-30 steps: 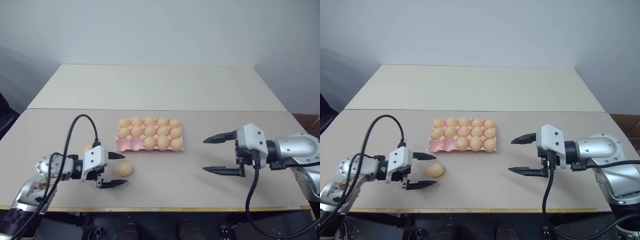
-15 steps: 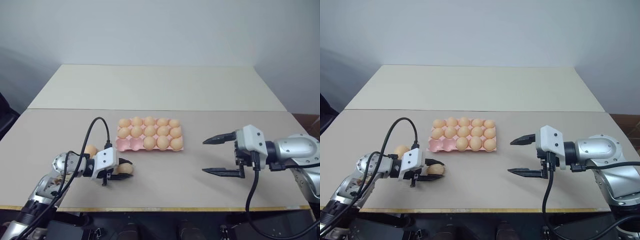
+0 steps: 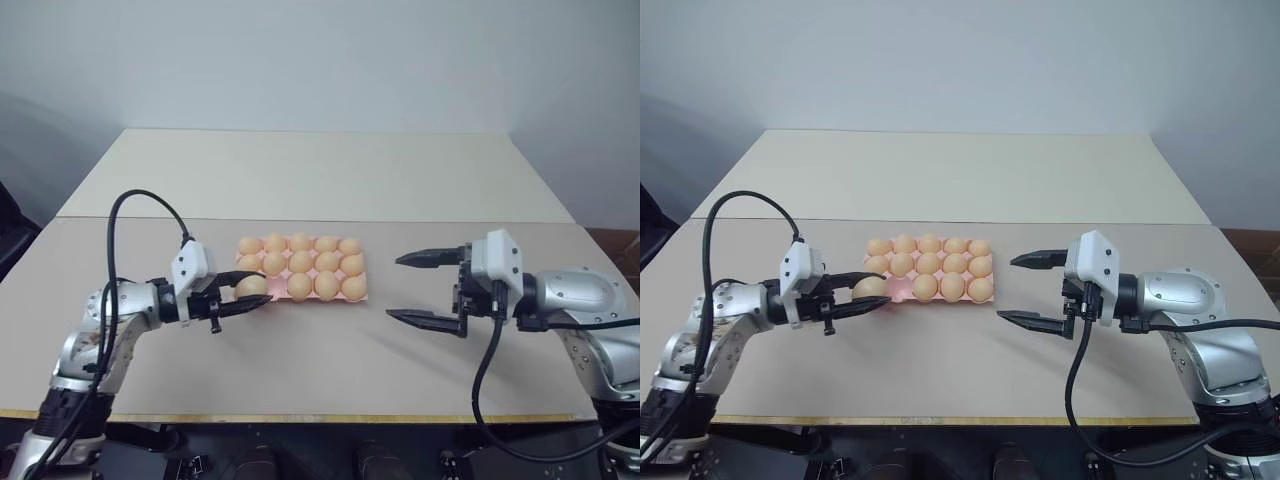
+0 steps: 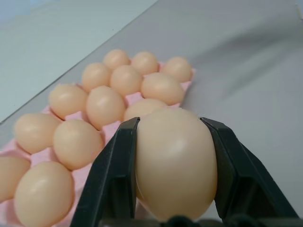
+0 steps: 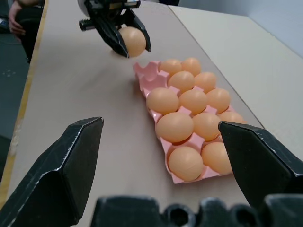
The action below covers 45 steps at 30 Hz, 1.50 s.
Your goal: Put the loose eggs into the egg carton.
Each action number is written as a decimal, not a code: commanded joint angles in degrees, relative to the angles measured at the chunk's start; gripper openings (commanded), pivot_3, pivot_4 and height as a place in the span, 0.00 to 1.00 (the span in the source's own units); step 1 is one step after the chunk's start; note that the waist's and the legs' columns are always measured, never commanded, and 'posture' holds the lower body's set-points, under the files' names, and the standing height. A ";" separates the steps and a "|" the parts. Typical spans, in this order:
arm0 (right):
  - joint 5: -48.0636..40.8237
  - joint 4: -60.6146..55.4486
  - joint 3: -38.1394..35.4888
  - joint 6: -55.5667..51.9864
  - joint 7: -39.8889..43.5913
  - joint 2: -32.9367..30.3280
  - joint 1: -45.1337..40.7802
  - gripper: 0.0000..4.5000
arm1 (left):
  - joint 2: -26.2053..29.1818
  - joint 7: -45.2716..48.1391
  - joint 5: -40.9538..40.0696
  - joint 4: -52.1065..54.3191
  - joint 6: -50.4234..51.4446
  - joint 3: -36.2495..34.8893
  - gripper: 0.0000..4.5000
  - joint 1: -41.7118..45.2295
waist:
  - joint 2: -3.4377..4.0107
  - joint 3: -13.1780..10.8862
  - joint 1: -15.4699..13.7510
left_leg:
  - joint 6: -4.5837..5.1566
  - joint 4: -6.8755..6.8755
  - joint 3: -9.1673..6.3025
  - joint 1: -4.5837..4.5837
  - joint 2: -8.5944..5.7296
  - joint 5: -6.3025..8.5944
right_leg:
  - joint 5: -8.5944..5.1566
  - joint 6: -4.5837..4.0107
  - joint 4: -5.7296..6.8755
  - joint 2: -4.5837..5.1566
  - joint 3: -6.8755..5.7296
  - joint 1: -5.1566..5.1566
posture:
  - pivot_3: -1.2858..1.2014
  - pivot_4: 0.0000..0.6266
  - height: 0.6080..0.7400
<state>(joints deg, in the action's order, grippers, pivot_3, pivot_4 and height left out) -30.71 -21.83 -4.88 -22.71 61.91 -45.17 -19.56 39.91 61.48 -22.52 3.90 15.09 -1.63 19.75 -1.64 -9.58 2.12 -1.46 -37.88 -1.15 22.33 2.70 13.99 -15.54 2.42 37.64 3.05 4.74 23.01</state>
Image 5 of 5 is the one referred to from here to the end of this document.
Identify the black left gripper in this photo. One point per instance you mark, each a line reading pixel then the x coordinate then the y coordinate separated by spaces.
pixel 104 10

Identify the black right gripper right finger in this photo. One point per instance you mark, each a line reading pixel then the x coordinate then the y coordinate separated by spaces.
pixel 258 160

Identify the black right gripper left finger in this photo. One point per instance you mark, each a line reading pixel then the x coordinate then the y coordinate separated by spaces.
pixel 54 165

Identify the orange-tan egg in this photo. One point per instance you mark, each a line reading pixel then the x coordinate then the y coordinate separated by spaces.
pixel 185 163
pixel 171 67
pixel 162 99
pixel 191 65
pixel 206 81
pixel 175 127
pixel 232 117
pixel 206 126
pixel 219 99
pixel 181 81
pixel 215 157
pixel 133 41
pixel 193 100

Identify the pink egg carton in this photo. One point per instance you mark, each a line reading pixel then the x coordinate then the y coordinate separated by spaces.
pixel 151 75

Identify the bystander's bare hand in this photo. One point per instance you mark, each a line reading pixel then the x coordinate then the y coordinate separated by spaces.
pixel 14 22

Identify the bystander in dark clothes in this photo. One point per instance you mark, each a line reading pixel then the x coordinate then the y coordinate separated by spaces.
pixel 29 26

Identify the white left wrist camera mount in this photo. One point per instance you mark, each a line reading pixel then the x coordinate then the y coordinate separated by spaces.
pixel 82 8

